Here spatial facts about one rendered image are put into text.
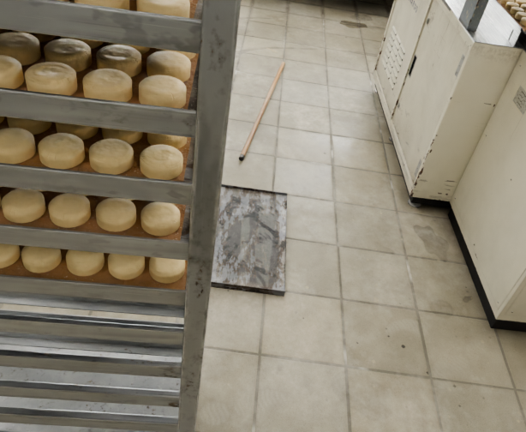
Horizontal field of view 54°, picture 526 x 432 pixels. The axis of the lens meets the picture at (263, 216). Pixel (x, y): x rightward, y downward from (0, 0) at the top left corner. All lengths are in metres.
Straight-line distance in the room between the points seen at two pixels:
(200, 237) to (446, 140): 1.89
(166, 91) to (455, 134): 1.91
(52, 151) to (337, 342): 1.47
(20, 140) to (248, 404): 1.26
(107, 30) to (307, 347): 1.53
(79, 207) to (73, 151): 0.09
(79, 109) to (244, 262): 1.59
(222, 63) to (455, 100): 1.88
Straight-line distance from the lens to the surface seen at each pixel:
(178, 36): 0.49
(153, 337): 0.79
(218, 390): 1.75
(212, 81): 0.47
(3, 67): 0.61
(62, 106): 0.55
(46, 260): 0.76
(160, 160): 0.61
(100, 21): 0.50
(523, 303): 2.11
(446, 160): 2.45
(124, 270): 0.73
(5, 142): 0.66
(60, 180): 0.61
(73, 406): 1.57
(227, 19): 0.45
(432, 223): 2.57
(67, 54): 0.64
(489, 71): 2.27
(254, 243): 2.16
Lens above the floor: 1.51
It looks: 41 degrees down
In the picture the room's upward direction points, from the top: 10 degrees clockwise
